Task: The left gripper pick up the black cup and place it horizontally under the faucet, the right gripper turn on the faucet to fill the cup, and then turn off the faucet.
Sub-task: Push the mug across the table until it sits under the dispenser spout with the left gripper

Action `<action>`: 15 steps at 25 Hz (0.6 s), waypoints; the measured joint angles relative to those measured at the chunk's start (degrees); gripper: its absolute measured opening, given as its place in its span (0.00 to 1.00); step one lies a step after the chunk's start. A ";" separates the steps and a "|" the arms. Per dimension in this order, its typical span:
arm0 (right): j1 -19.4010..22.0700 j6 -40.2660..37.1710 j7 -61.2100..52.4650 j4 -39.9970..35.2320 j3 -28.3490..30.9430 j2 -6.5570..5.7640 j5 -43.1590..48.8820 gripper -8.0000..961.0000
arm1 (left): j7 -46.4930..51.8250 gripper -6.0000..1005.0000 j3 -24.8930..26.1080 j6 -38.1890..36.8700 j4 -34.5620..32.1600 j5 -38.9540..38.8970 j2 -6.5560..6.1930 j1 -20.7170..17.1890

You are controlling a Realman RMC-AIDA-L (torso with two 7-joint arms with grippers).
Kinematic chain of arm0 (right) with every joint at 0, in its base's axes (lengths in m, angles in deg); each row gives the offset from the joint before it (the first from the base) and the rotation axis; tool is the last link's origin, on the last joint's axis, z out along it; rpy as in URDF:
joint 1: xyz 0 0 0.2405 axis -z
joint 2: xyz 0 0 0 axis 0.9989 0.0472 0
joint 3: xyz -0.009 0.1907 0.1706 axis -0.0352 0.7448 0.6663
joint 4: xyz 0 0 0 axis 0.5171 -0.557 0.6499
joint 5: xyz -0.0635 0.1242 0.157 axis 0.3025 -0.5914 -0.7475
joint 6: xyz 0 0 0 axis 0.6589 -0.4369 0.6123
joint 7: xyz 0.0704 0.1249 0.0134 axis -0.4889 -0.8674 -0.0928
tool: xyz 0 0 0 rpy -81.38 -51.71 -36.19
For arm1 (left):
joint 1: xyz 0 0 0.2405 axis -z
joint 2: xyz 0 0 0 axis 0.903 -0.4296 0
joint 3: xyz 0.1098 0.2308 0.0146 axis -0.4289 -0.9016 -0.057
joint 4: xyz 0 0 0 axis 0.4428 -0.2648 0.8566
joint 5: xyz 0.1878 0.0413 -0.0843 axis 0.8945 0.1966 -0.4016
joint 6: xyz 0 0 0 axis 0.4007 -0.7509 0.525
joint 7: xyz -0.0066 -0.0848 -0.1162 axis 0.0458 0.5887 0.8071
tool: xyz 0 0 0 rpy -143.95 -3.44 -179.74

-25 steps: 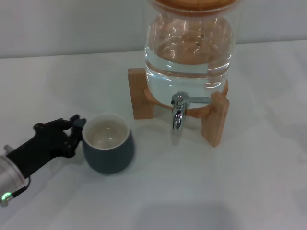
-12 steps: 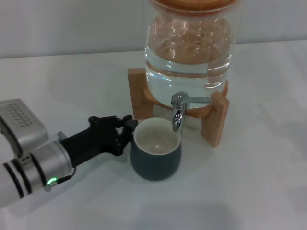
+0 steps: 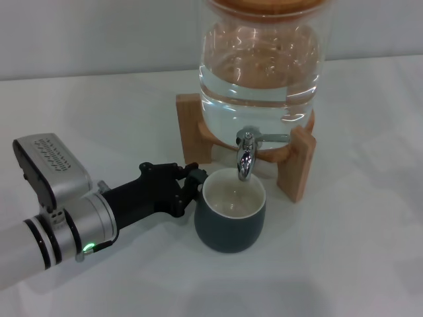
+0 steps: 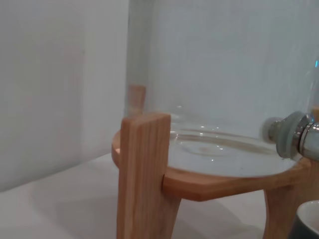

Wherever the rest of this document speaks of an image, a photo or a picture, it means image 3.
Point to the wooden jar lid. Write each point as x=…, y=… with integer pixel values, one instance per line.
x=264, y=6

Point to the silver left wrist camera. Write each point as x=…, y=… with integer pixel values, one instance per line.
x=56, y=158

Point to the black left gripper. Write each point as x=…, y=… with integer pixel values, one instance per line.
x=145, y=195

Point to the wooden dispenser stand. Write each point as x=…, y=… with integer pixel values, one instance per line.
x=190, y=132

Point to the glass water dispenser jar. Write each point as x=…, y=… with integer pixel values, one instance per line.
x=257, y=82

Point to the dark teal ceramic mug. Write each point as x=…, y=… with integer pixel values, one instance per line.
x=228, y=231

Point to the chrome faucet tap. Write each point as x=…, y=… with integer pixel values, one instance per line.
x=245, y=162

